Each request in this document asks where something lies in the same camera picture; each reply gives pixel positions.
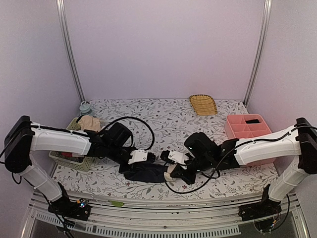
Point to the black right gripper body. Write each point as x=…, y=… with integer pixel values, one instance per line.
x=204, y=162

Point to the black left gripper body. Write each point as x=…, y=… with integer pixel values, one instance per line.
x=115, y=151

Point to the navy underwear with cream waistband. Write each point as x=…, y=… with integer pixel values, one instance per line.
x=145, y=172

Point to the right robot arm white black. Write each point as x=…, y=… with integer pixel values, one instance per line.
x=299, y=141

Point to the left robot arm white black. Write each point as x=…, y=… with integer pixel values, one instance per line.
x=62, y=145

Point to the cream perforated laundry basket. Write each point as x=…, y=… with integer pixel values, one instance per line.
x=77, y=163

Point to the beige garment in basket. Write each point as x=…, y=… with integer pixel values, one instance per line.
x=88, y=122

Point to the pink divided organizer box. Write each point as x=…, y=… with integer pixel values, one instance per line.
x=245, y=126

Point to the floral tablecloth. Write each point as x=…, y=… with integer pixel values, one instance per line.
x=164, y=124

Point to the yellow woven bamboo tray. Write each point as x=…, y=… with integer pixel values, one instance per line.
x=203, y=105

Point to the red garment in basket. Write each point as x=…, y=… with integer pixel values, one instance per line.
x=67, y=154

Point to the green tape piece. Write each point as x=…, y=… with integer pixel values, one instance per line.
x=117, y=203

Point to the mint lidded glass jar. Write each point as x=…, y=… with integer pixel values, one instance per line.
x=85, y=108

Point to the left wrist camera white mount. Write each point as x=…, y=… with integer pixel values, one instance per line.
x=140, y=155

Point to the aluminium front rail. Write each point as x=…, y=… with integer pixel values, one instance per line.
x=205, y=218

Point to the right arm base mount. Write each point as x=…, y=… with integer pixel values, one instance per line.
x=259, y=209

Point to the left aluminium frame post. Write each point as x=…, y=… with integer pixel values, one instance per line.
x=60, y=4

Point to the aluminium frame post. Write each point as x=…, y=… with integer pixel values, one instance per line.
x=60, y=4
x=259, y=51

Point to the right aluminium frame post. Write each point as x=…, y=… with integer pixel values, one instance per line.
x=259, y=51

